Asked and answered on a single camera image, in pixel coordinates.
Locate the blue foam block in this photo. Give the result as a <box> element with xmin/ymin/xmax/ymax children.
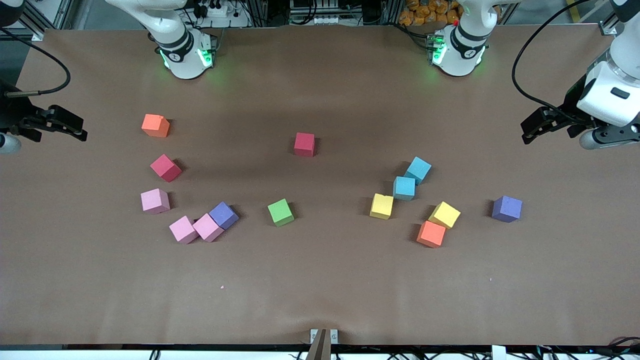
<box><xmin>404</xmin><ymin>156</ymin><xmax>432</xmax><ymax>185</ymax></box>
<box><xmin>392</xmin><ymin>176</ymin><xmax>417</xmax><ymax>202</ymax></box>

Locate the yellow foam block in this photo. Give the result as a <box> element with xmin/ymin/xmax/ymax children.
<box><xmin>428</xmin><ymin>201</ymin><xmax>462</xmax><ymax>230</ymax></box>
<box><xmin>369</xmin><ymin>193</ymin><xmax>395</xmax><ymax>220</ymax></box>

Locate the purple foam block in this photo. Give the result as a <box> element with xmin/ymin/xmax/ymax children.
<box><xmin>208</xmin><ymin>201</ymin><xmax>240</xmax><ymax>231</ymax></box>
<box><xmin>491</xmin><ymin>195</ymin><xmax>523</xmax><ymax>223</ymax></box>

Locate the green foam block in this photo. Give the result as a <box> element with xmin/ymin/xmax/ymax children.
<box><xmin>267</xmin><ymin>198</ymin><xmax>295</xmax><ymax>228</ymax></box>

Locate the red foam block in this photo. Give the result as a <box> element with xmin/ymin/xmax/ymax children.
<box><xmin>150</xmin><ymin>154</ymin><xmax>183</xmax><ymax>183</ymax></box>
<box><xmin>293</xmin><ymin>132</ymin><xmax>316</xmax><ymax>158</ymax></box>

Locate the orange foam block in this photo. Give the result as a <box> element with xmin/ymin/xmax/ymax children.
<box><xmin>416</xmin><ymin>220</ymin><xmax>447</xmax><ymax>249</ymax></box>
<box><xmin>141</xmin><ymin>114</ymin><xmax>171</xmax><ymax>138</ymax></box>

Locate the pink foam block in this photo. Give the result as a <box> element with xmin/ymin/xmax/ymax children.
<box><xmin>192</xmin><ymin>213</ymin><xmax>225</xmax><ymax>243</ymax></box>
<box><xmin>140</xmin><ymin>188</ymin><xmax>171</xmax><ymax>215</ymax></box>
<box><xmin>169</xmin><ymin>215</ymin><xmax>199</xmax><ymax>245</ymax></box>

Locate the pile of orange yellow objects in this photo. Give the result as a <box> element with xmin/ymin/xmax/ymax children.
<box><xmin>399</xmin><ymin>0</ymin><xmax>463</xmax><ymax>27</ymax></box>

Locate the white power strip with plugs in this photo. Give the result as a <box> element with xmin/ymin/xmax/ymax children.
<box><xmin>195</xmin><ymin>0</ymin><xmax>251</xmax><ymax>29</ymax></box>

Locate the brown paper table cover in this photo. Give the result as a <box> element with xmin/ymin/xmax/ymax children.
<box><xmin>0</xmin><ymin>24</ymin><xmax>640</xmax><ymax>347</ymax></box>

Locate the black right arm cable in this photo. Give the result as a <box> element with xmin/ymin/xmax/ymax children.
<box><xmin>0</xmin><ymin>27</ymin><xmax>72</xmax><ymax>96</ymax></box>

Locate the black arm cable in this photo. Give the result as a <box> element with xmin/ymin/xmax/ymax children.
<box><xmin>0</xmin><ymin>27</ymin><xmax>72</xmax><ymax>96</ymax></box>
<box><xmin>512</xmin><ymin>0</ymin><xmax>596</xmax><ymax>123</ymax></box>

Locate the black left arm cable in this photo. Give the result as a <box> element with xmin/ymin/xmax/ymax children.
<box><xmin>512</xmin><ymin>0</ymin><xmax>596</xmax><ymax>123</ymax></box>

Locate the aluminium frame profile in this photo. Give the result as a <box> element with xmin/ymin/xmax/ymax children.
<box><xmin>597</xmin><ymin>12</ymin><xmax>621</xmax><ymax>37</ymax></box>
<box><xmin>7</xmin><ymin>0</ymin><xmax>76</xmax><ymax>42</ymax></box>

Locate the metal table clamp bracket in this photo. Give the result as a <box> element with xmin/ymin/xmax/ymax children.
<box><xmin>310</xmin><ymin>328</ymin><xmax>339</xmax><ymax>360</ymax></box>

